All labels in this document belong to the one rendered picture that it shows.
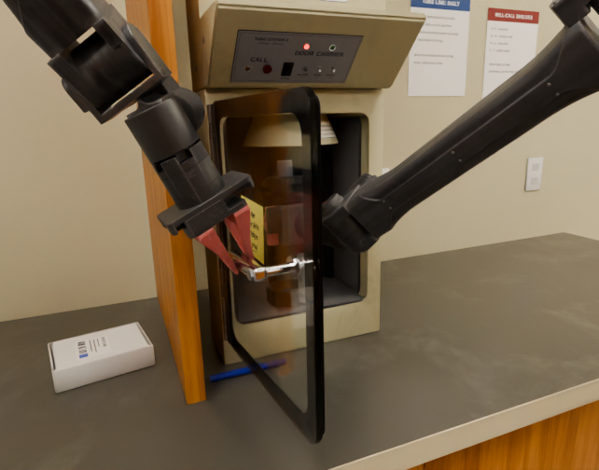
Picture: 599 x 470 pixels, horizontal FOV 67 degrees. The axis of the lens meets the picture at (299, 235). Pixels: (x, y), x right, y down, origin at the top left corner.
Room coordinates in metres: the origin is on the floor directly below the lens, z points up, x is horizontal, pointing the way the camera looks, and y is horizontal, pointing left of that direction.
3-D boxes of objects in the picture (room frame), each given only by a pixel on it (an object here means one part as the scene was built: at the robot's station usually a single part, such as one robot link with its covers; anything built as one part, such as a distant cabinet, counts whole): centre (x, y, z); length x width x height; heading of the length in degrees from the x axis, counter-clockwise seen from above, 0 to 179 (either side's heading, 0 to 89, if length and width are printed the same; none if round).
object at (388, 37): (0.73, -0.03, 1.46); 0.32 x 0.12 x 0.10; 112
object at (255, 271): (0.49, 0.05, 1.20); 0.10 x 0.05 x 0.03; 28
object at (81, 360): (0.74, 0.36, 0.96); 0.16 x 0.12 x 0.04; 121
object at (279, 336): (0.57, 0.05, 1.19); 0.30 x 0.01 x 0.40; 28
